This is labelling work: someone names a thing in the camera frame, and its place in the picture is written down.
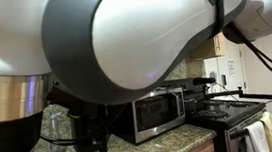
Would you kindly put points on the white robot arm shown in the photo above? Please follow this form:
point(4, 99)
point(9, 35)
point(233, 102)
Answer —
point(122, 33)

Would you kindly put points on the clear plastic water bottle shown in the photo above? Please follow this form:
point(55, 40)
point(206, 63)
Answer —
point(54, 140)

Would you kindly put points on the black coffee maker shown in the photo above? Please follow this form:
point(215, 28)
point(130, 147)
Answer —
point(93, 133)

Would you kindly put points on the stainless steel microwave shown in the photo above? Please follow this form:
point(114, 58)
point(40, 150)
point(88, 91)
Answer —
point(156, 112)

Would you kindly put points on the black electric stove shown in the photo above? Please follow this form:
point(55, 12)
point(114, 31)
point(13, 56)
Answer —
point(225, 117)

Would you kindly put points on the white hanging towel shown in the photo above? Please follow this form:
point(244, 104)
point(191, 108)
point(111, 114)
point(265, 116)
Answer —
point(256, 138)

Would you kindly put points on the yellow hanging towel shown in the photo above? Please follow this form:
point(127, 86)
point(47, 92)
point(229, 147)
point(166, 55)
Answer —
point(271, 130)

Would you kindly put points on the black stereo camera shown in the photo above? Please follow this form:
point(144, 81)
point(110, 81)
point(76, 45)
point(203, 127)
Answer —
point(203, 80)

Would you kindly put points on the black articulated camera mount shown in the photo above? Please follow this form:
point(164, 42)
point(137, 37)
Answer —
point(258, 95)

